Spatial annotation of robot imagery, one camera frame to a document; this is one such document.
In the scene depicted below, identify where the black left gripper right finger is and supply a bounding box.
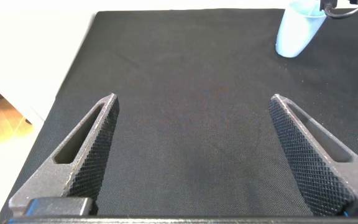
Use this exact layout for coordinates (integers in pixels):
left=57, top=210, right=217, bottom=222
left=268, top=93, right=358, bottom=217

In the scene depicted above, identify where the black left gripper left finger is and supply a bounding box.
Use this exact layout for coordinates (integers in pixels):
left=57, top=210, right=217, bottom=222
left=8, top=93, right=121, bottom=218

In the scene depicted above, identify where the light blue plastic cup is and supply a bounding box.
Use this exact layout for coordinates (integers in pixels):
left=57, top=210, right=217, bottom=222
left=275, top=0, right=328, bottom=59

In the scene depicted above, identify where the black tablecloth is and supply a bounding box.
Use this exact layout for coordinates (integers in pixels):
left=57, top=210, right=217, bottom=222
left=0, top=8, right=358, bottom=224

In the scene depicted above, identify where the black looped camera cable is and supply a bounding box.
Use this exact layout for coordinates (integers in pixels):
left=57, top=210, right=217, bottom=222
left=320, top=0, right=358, bottom=20

